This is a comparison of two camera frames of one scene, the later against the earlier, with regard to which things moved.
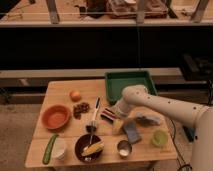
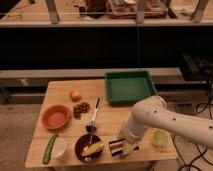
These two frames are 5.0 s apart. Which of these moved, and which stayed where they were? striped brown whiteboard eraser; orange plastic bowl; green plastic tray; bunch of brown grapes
Moved: striped brown whiteboard eraser
Stayed: bunch of brown grapes; orange plastic bowl; green plastic tray
